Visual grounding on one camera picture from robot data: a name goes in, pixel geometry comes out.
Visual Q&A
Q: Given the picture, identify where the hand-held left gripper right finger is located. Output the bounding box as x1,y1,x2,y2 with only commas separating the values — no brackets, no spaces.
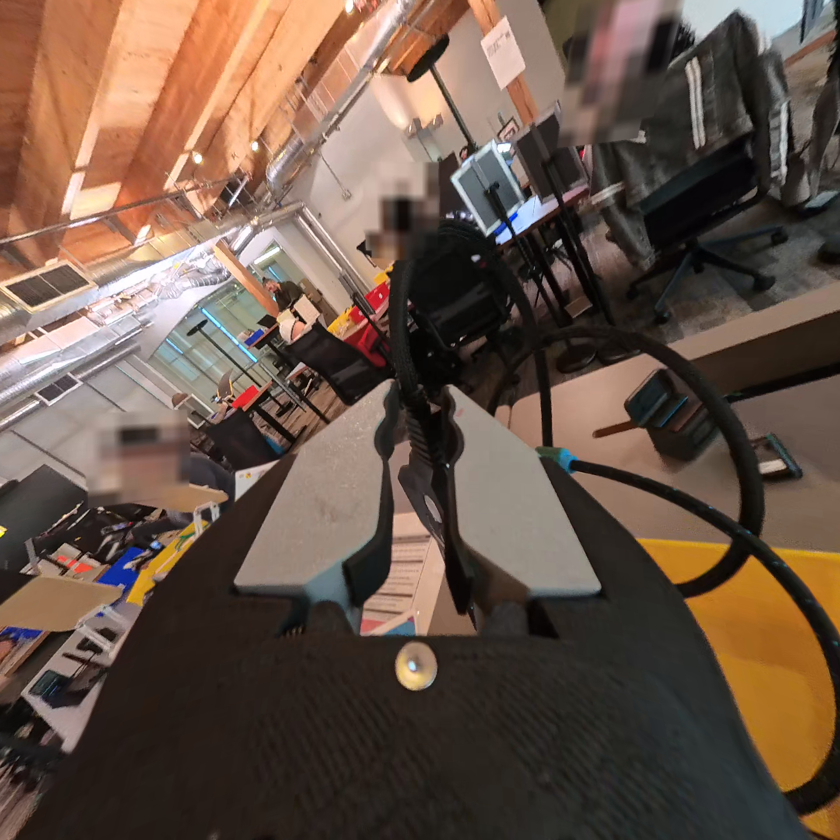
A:
441,385,602,614

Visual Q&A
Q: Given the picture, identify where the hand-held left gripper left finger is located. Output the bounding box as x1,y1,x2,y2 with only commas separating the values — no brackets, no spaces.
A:
233,381,401,608

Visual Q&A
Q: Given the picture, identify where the black hub adapter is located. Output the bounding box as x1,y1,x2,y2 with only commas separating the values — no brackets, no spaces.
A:
387,220,555,631

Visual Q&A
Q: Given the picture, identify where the yellow plastic bin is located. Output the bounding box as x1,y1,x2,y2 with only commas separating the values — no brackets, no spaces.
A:
637,538,840,840

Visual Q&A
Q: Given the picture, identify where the black office chair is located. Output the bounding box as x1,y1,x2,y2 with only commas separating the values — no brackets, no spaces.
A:
282,322,395,404
626,39,791,326
407,220,526,368
203,407,283,470

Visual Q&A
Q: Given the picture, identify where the dark green battery charger case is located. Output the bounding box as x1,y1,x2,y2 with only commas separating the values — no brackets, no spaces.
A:
623,367,723,460

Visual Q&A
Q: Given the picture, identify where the black floor lamp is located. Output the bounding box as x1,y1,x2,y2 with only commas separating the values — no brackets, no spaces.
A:
187,320,263,395
407,36,480,152

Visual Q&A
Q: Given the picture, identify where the grey framed screen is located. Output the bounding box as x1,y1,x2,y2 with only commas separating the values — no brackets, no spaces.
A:
449,141,526,237

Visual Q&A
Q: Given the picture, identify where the white ceiling vent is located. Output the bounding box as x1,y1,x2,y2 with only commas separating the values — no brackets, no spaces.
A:
0,259,99,312

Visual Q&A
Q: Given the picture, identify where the grey striped jacket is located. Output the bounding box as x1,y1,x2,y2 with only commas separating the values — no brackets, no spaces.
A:
591,10,795,263

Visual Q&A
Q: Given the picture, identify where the black camera battery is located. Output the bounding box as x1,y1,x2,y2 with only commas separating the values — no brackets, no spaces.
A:
751,433,803,480

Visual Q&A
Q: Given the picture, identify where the white wall notice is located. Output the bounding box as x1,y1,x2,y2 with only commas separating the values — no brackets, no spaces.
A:
480,16,527,89

